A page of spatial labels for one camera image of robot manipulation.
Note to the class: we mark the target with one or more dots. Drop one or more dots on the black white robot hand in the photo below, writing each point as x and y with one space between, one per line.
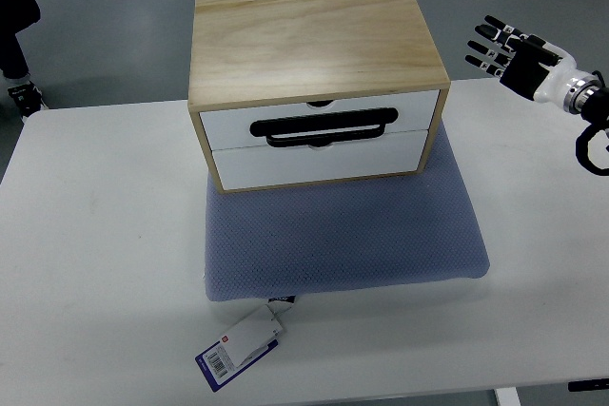
532 67

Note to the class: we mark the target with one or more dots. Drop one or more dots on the black drawer handle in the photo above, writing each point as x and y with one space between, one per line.
325 129

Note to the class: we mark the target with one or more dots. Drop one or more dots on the white drawer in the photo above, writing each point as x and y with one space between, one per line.
226 129

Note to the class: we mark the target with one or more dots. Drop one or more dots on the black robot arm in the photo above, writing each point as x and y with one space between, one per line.
589 99

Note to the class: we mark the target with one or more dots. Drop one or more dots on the wooden drawer cabinet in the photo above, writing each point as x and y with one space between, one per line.
248 53

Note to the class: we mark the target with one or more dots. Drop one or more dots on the blue mesh cushion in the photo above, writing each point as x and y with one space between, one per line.
276 243

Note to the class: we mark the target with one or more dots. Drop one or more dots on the white table leg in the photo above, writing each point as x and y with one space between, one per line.
507 397

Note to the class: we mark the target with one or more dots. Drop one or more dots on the white blue product tag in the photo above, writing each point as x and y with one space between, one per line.
243 344

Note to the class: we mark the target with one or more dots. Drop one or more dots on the person in black clothes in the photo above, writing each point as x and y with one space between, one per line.
16 16

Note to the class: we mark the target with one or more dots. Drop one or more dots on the black table bracket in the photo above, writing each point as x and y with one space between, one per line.
588 385

